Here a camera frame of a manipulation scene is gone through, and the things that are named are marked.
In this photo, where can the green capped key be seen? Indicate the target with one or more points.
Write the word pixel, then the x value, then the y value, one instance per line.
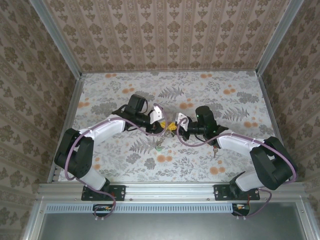
pixel 158 149

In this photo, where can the red capped key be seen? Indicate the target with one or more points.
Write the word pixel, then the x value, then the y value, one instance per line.
pixel 215 153

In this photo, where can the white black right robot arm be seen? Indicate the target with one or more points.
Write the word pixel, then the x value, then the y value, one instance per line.
pixel 237 145

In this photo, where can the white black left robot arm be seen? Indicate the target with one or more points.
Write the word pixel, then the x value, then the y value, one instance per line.
pixel 107 128

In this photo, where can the floral patterned table cover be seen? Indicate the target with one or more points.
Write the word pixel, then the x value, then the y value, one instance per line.
pixel 175 170

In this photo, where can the black connector board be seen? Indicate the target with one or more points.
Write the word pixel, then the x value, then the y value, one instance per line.
pixel 101 208
pixel 241 208

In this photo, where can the grey sheet metal panel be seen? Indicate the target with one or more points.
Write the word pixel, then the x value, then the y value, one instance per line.
pixel 170 227

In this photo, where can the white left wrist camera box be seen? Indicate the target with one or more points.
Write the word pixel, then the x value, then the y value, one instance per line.
pixel 156 115

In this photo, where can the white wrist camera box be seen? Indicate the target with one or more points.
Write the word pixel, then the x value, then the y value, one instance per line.
pixel 156 115
pixel 180 117

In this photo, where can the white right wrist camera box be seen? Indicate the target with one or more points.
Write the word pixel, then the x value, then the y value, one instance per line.
pixel 180 117

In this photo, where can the aluminium back table rail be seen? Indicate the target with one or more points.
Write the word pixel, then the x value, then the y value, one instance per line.
pixel 170 72

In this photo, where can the aluminium front mounting rail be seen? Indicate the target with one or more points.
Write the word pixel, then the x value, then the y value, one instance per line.
pixel 170 191

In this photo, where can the aluminium side table rail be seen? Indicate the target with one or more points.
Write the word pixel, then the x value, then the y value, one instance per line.
pixel 268 105
pixel 74 105

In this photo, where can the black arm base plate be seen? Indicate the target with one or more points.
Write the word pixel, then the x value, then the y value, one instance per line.
pixel 120 192
pixel 221 192

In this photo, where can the aluminium frame post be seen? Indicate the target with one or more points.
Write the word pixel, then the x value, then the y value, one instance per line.
pixel 57 40
pixel 278 37

